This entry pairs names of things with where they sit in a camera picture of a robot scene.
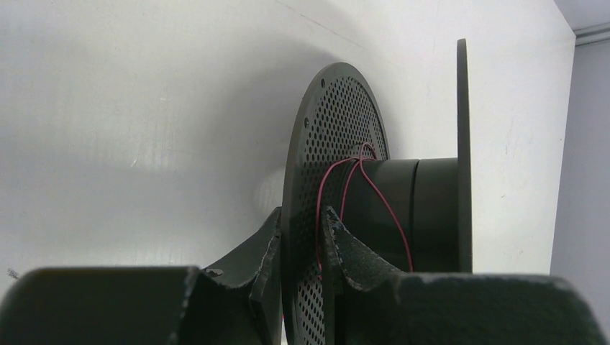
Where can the black cable spool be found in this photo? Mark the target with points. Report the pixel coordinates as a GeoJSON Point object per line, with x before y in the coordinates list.
{"type": "Point", "coordinates": [415, 213]}

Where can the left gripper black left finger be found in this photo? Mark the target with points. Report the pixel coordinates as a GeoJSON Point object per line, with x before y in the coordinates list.
{"type": "Point", "coordinates": [242, 290]}

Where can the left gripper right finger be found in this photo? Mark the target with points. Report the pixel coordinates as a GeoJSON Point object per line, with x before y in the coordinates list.
{"type": "Point", "coordinates": [350, 269]}

